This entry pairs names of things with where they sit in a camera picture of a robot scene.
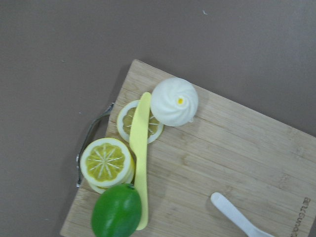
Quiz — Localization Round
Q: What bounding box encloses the lemon slice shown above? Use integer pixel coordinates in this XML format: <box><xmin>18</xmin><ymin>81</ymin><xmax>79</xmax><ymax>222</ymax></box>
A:
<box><xmin>117</xmin><ymin>100</ymin><xmax>164</xmax><ymax>144</ymax></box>

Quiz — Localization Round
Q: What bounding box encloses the yellow plastic knife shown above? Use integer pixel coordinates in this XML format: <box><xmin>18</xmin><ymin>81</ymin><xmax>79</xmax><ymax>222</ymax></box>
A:
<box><xmin>129</xmin><ymin>92</ymin><xmax>151</xmax><ymax>231</ymax></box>

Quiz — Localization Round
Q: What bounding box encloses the white garlic bulb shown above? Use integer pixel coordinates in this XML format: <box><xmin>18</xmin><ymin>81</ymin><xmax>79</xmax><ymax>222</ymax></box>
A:
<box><xmin>151</xmin><ymin>78</ymin><xmax>198</xmax><ymax>126</ymax></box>

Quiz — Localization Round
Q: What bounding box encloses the lemon half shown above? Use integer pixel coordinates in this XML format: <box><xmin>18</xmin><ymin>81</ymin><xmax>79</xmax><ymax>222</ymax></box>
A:
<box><xmin>79</xmin><ymin>138</ymin><xmax>135</xmax><ymax>194</ymax></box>

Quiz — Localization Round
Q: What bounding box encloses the green lime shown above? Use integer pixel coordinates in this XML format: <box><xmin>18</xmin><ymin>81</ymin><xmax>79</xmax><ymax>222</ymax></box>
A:
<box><xmin>91</xmin><ymin>184</ymin><xmax>142</xmax><ymax>237</ymax></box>

